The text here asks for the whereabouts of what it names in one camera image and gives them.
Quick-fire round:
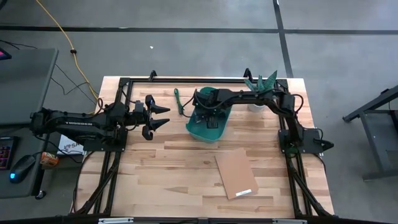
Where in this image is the black aluminium table frame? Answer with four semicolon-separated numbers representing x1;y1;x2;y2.
70;68;335;224

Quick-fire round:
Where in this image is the green snake plant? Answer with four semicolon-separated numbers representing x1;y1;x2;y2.
243;70;279;93

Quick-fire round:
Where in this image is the green USB-C cable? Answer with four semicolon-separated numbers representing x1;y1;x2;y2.
173;88;185;116

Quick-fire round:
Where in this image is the dark grey desk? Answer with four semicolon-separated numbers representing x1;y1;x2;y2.
0;124;47;200

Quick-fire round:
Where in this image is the black desk leg frame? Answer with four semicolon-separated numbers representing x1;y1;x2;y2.
341;85;398;181

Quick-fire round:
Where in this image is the grey flat panel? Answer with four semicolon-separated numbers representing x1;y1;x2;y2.
0;48;59;125

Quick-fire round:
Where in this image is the white printed sheet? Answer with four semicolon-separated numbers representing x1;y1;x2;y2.
57;134;86;156

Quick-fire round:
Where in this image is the brown flat board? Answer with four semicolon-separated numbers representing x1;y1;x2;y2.
214;147;259;200

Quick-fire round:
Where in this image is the backlit black keyboard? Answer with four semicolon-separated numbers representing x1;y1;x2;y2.
0;136;18;171

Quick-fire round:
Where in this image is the small orange box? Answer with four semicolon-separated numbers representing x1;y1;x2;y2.
40;151;60;167

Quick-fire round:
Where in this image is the black computer mouse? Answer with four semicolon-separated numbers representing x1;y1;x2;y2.
9;154;37;184

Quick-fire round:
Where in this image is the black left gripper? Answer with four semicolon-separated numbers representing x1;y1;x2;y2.
132;95;171;141

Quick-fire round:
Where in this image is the yellow extension cord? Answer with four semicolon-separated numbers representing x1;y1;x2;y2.
34;0;100;101

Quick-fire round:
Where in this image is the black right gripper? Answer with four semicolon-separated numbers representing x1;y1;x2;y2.
193;89;233;130

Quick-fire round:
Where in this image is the teal plastic bin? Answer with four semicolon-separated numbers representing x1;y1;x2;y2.
185;86;233;144

